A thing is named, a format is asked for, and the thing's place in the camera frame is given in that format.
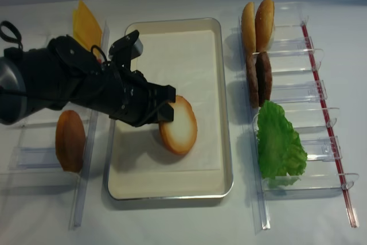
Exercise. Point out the brown meat patty left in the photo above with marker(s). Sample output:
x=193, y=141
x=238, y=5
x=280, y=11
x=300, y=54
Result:
x=252, y=81

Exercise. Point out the yellow cheese slice back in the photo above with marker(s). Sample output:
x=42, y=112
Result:
x=74, y=18

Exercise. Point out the bun top right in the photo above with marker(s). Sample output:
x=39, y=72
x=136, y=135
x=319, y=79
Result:
x=264, y=24

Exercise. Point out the bun bottom slice white-faced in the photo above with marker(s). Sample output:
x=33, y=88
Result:
x=180, y=135

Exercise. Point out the clear acrylic rack left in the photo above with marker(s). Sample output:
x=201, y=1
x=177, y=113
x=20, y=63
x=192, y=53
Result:
x=30, y=166

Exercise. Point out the bun top left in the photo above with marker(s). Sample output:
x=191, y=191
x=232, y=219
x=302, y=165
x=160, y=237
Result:
x=248, y=31

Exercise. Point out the clear acrylic rack right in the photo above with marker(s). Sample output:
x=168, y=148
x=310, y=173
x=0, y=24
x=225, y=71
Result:
x=298, y=88

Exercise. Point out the white paper tray liner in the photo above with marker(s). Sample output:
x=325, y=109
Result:
x=186, y=61

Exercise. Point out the bun bottom slice left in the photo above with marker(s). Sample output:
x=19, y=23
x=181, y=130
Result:
x=70, y=141

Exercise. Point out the dark meat patty right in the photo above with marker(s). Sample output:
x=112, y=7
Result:
x=264, y=77

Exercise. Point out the clear acrylic rack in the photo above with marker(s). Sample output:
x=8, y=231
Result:
x=30, y=166
x=298, y=88

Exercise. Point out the yellow cheese slice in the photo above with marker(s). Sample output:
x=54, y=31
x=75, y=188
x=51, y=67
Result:
x=89, y=32
x=74, y=18

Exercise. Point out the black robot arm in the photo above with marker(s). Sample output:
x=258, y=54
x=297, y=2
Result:
x=64, y=72

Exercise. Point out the green lettuce leaf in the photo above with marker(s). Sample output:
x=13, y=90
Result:
x=280, y=152

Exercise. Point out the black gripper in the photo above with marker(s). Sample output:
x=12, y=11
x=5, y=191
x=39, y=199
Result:
x=138, y=100

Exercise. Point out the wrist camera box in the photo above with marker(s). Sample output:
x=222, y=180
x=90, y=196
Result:
x=126, y=49

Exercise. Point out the cream metal tray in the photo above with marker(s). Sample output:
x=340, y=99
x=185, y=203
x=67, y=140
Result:
x=192, y=184

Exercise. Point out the yellow cheese slice front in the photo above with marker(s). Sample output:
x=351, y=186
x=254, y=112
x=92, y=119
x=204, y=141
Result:
x=89, y=32

